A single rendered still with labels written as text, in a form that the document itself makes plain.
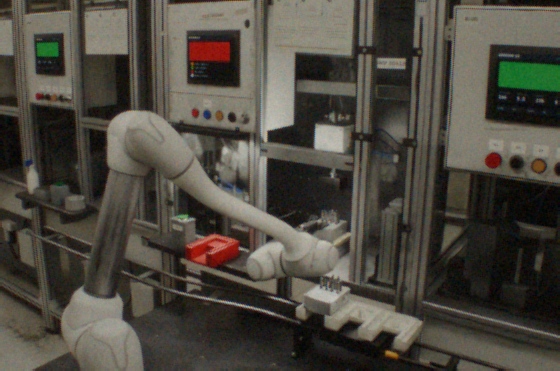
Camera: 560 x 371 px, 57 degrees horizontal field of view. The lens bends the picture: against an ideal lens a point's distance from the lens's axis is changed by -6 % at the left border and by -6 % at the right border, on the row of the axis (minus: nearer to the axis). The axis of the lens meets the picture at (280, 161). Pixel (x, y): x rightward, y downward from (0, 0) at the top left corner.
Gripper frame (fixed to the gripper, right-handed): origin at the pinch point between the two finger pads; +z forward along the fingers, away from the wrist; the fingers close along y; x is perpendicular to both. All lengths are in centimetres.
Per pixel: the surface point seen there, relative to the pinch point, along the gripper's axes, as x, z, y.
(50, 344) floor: 163, -21, -101
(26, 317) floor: 202, -13, -101
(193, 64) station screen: 47, -17, 60
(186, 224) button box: 43, -26, 1
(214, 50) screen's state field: 36, -17, 65
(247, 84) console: 23, -15, 54
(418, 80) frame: -38, -13, 59
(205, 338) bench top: 22, -41, -32
